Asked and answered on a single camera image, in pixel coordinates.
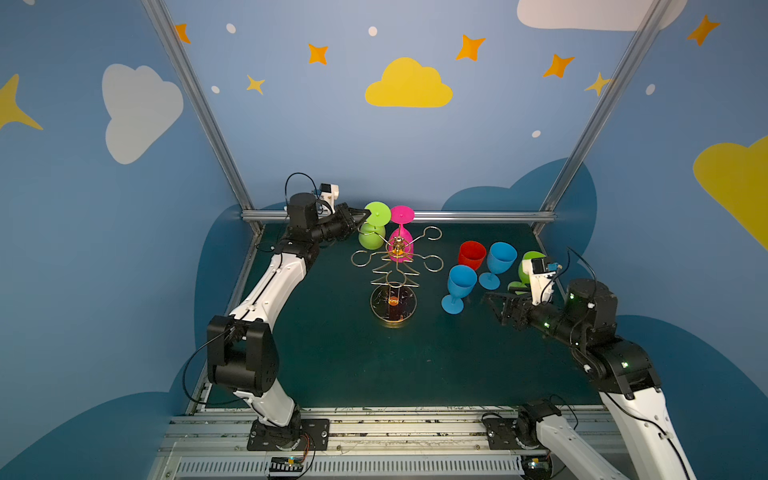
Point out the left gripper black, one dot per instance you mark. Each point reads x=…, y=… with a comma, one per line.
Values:
x=346, y=221

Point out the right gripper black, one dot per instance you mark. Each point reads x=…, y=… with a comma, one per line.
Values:
x=516, y=310

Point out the green wine glass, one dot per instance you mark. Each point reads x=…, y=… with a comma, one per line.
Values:
x=372, y=233
x=524, y=270

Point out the blue wine glass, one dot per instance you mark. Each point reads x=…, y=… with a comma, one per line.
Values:
x=461, y=281
x=499, y=259

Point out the pink wine glass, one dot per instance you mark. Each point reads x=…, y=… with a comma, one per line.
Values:
x=400, y=243

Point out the red wine glass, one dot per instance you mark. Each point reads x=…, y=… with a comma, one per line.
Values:
x=472, y=254

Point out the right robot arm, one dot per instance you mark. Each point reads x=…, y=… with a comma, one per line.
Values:
x=620, y=370

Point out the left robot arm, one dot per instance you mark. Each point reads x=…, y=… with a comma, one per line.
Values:
x=241, y=353

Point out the right circuit board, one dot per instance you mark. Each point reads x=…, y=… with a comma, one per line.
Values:
x=536, y=468

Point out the circuit board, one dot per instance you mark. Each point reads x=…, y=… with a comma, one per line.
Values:
x=287, y=464
x=536, y=468

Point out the left circuit board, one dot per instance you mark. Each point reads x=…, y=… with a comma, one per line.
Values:
x=287, y=464

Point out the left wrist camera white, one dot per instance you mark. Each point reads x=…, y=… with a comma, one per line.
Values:
x=328, y=195

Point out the gold wire glass rack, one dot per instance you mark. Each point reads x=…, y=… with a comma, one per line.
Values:
x=393, y=300

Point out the back aluminium frame bar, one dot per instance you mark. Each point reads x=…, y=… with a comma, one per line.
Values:
x=432, y=217

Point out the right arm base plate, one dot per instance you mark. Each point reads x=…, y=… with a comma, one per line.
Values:
x=507, y=433

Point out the right aluminium frame post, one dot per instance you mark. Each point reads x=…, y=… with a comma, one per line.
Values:
x=640, y=44

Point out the aluminium frame post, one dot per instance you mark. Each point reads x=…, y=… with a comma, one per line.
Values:
x=640, y=44
x=161, y=20

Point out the aluminium front rail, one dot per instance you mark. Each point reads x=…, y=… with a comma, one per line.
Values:
x=428, y=442

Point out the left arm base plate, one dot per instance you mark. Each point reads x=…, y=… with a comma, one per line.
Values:
x=307, y=434

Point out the left aluminium frame post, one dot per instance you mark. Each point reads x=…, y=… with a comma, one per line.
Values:
x=161, y=20

